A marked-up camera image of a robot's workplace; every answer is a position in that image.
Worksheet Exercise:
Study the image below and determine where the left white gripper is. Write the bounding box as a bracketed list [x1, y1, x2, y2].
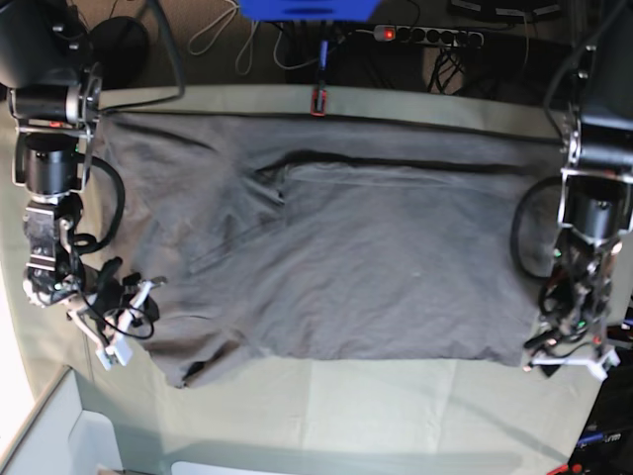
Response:
[523, 330, 621, 380]

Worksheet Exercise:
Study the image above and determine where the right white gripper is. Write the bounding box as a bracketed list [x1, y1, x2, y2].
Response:
[66, 276, 167, 370]

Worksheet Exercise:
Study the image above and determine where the grey t-shirt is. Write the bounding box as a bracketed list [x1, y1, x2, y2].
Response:
[101, 113, 559, 388]

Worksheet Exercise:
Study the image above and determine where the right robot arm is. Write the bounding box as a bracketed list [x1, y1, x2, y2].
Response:
[1, 1, 165, 368]

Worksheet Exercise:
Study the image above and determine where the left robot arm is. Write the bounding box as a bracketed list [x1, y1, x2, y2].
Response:
[510, 1, 632, 381]

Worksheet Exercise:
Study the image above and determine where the red clamp bottom right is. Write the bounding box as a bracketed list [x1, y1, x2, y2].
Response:
[547, 463, 585, 475]

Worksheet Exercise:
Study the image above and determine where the white storage bin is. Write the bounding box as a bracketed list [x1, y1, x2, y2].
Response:
[1, 366, 125, 474]

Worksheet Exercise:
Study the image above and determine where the black round base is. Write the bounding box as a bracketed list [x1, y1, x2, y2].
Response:
[89, 16, 150, 90]

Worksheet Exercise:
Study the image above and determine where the red black clamp top centre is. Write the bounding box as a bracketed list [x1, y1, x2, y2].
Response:
[311, 40, 328, 117]

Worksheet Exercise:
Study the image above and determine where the black power strip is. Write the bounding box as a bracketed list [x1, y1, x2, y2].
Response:
[371, 25, 485, 48]

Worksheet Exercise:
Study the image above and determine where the white looped cable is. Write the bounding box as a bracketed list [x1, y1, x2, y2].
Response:
[186, 0, 327, 75]

